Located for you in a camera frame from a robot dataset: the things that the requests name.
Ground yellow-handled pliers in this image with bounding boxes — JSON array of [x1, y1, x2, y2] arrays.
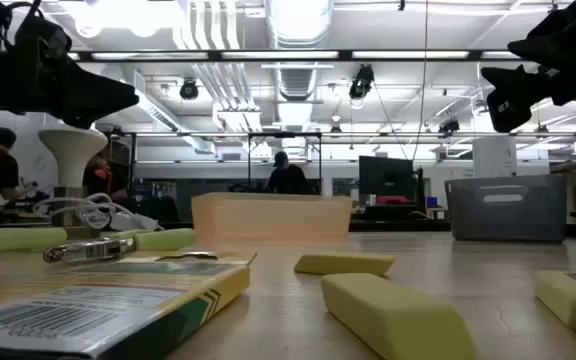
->
[[42, 227, 198, 265], [0, 227, 68, 256]]

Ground yellow crayon box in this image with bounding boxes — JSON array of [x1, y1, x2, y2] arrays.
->
[[0, 249, 258, 360]]

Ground yellow eraser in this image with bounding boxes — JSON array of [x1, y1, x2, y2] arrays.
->
[[320, 272, 479, 360], [535, 269, 576, 334], [293, 252, 397, 278]]

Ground white bulb table lamp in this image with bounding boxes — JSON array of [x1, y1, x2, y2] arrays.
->
[[37, 124, 109, 227]]

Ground white pillar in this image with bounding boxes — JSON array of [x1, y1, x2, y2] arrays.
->
[[472, 137, 518, 179]]

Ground grey plastic bin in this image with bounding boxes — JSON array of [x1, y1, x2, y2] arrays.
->
[[444, 173, 568, 244]]

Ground black monitor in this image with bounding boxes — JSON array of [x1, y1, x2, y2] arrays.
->
[[358, 155, 415, 201]]

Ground orange translucent plastic bin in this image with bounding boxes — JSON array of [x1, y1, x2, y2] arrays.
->
[[191, 192, 353, 245]]

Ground black ceiling camera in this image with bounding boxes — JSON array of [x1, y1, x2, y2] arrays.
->
[[437, 117, 462, 137], [178, 77, 200, 101], [348, 63, 376, 100]]

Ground thin hanging cable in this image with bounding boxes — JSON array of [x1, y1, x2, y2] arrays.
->
[[410, 0, 430, 161]]

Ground white lamp cable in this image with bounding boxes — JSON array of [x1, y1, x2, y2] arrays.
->
[[32, 192, 165, 232]]

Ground black aluminium table frame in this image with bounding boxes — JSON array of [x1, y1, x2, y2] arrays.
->
[[0, 217, 576, 240]]

